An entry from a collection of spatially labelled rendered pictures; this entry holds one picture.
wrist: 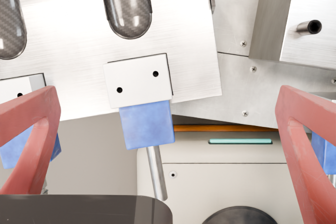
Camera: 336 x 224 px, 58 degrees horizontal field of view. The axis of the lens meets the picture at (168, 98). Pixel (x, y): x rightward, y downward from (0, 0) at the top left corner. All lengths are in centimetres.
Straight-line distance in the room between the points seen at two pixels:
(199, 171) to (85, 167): 51
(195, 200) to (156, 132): 70
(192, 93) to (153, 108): 4
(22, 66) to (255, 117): 23
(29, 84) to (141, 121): 9
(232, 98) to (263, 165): 63
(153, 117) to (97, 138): 95
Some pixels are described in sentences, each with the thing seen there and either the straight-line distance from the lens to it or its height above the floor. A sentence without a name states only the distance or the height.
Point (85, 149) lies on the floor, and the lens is 122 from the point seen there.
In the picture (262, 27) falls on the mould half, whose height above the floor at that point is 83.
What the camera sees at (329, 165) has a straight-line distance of 34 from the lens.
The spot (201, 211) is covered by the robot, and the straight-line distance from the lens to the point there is 97.
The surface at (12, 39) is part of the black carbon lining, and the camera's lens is 30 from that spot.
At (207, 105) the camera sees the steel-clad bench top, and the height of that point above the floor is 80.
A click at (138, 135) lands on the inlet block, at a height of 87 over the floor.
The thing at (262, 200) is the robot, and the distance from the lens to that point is 99.
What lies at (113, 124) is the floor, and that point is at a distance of 117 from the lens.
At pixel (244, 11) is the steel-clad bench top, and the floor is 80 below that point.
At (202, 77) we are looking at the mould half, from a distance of 27.
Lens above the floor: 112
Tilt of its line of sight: 81 degrees down
